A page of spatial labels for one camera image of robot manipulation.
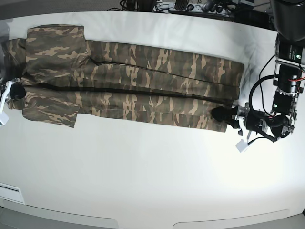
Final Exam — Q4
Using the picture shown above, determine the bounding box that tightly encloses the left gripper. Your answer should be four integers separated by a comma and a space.
211, 103, 272, 138

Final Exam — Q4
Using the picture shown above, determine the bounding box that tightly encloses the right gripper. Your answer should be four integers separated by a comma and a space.
0, 80, 26, 114

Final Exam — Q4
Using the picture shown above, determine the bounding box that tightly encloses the camouflage T-shirt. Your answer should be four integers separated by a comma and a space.
1, 24, 244, 132

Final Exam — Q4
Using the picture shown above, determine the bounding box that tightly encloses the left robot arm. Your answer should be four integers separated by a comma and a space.
212, 0, 305, 142

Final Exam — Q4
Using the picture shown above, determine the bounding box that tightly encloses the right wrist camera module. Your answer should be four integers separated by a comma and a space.
0, 112, 9, 126

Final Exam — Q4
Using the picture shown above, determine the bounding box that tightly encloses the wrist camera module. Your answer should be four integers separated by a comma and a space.
0, 112, 9, 126
235, 139, 249, 153

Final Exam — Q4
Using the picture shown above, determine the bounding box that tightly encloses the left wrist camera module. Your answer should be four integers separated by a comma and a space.
235, 139, 249, 153

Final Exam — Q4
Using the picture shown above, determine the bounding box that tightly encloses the background cables and equipment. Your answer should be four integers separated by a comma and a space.
107, 0, 279, 29

